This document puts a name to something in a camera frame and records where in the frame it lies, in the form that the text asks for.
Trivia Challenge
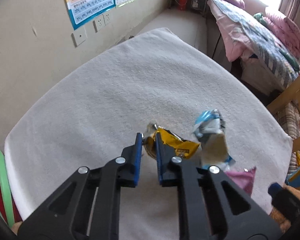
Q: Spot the light blue snack wrapper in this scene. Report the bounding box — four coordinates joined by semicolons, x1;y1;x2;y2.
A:
193;109;235;171

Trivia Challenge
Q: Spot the pink snack bag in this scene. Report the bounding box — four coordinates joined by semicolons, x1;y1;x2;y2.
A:
225;167;256;196

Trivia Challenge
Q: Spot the white terry table cloth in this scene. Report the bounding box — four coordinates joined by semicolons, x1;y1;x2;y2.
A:
4;27;294;240

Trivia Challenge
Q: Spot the red bucket on shelf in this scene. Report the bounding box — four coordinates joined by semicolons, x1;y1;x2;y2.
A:
178;0;187;11

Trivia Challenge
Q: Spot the white wall socket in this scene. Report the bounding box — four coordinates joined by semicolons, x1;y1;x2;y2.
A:
71;26;87;47

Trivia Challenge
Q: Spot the yellow snack wrapper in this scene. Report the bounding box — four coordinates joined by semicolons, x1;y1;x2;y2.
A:
143;123;200;159

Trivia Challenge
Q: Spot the red bin with green rim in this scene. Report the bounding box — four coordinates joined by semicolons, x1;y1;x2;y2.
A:
0;150;22;229

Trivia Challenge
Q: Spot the bed with patterned quilt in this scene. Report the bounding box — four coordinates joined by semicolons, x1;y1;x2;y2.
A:
208;0;300;95

